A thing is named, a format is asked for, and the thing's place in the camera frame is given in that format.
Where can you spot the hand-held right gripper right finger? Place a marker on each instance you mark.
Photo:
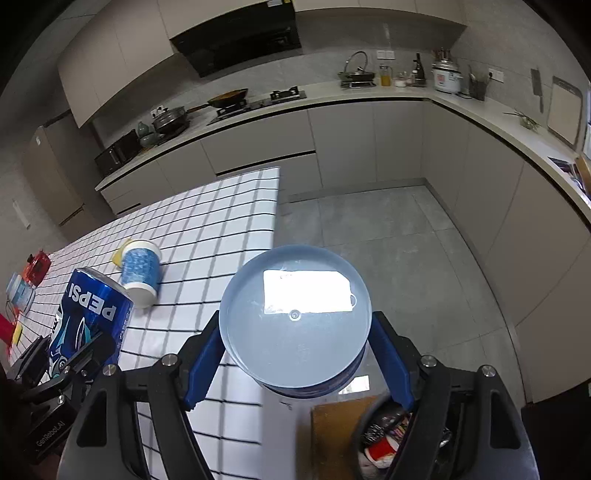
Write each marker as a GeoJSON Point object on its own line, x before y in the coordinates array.
{"type": "Point", "coordinates": [392, 360]}

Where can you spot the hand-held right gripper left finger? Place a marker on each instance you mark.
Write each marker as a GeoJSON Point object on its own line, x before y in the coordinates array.
{"type": "Point", "coordinates": [203, 362]}

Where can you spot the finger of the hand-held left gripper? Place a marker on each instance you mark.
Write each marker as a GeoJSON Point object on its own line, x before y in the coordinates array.
{"type": "Point", "coordinates": [32, 357]}
{"type": "Point", "coordinates": [94, 350]}

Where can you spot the blue soda can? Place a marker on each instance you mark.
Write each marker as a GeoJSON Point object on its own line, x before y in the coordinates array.
{"type": "Point", "coordinates": [87, 304]}

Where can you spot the black trash bin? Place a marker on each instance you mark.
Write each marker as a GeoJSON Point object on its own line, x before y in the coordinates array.
{"type": "Point", "coordinates": [364, 422]}

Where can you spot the red paper cup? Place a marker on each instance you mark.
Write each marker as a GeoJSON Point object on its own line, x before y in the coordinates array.
{"type": "Point", "coordinates": [383, 450]}

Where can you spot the blue round plastic container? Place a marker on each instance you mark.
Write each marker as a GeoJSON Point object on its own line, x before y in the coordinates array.
{"type": "Point", "coordinates": [295, 350]}

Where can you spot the small yellow block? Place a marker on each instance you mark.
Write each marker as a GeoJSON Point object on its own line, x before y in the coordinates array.
{"type": "Point", "coordinates": [18, 334]}

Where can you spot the red orange object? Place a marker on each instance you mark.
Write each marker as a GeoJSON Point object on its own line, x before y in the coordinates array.
{"type": "Point", "coordinates": [4, 328]}

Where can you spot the white blue plastic tub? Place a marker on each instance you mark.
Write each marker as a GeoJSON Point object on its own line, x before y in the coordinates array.
{"type": "Point", "coordinates": [18, 291]}

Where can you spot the blue patterned paper cup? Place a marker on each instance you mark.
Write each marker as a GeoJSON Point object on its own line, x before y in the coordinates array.
{"type": "Point", "coordinates": [141, 272]}

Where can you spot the yellow sponge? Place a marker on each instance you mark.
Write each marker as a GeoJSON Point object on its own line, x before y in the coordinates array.
{"type": "Point", "coordinates": [118, 256]}

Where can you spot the checkered tablecloth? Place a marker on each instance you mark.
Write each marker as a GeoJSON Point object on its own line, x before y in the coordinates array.
{"type": "Point", "coordinates": [207, 221]}

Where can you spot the beige refrigerator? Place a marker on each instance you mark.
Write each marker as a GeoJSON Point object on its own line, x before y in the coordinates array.
{"type": "Point", "coordinates": [55, 184]}

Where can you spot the black microwave oven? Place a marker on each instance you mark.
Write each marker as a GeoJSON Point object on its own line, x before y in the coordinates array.
{"type": "Point", "coordinates": [115, 154]}

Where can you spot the grey base cabinets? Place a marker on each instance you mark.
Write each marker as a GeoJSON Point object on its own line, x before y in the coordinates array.
{"type": "Point", "coordinates": [360, 143]}

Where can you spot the green teapot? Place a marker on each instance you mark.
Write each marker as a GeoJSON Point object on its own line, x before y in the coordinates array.
{"type": "Point", "coordinates": [145, 136]}

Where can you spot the wok with lid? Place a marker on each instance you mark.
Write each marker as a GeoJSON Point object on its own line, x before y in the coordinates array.
{"type": "Point", "coordinates": [171, 121]}

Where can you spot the stack of books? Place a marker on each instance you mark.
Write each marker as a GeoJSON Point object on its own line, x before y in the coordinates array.
{"type": "Point", "coordinates": [577, 173]}

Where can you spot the kitchen countertop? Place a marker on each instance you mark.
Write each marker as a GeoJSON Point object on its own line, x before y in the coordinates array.
{"type": "Point", "coordinates": [461, 104]}

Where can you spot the frying pan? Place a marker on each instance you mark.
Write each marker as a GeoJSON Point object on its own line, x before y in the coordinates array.
{"type": "Point", "coordinates": [228, 98]}

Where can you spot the small green plant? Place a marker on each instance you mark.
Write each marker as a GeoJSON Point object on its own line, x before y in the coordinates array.
{"type": "Point", "coordinates": [526, 121]}

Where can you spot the gas stove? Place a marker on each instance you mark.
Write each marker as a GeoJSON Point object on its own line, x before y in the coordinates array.
{"type": "Point", "coordinates": [286, 95]}

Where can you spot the yellow oil bottle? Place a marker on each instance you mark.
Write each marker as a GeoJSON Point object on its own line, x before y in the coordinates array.
{"type": "Point", "coordinates": [385, 78]}

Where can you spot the utensil holder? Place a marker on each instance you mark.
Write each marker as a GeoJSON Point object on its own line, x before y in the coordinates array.
{"type": "Point", "coordinates": [478, 90]}

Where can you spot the white rice cooker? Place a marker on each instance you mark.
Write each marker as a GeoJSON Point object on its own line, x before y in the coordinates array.
{"type": "Point", "coordinates": [447, 79]}

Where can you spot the dark glass bottle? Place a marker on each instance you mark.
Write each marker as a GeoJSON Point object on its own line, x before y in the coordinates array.
{"type": "Point", "coordinates": [419, 71]}

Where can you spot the cutting board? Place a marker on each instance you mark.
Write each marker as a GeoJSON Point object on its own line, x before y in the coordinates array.
{"type": "Point", "coordinates": [565, 110]}

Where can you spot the kitchen cleaver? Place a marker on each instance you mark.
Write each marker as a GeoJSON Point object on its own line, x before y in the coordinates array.
{"type": "Point", "coordinates": [535, 83]}

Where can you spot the black range hood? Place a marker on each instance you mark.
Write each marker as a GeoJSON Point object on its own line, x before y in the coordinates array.
{"type": "Point", "coordinates": [240, 46]}

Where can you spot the wall outlet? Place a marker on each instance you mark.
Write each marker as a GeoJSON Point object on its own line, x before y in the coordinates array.
{"type": "Point", "coordinates": [159, 110]}
{"type": "Point", "coordinates": [496, 74]}
{"type": "Point", "coordinates": [385, 54]}

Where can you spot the grey wall cabinets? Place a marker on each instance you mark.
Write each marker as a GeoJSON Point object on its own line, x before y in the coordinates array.
{"type": "Point", "coordinates": [115, 60]}

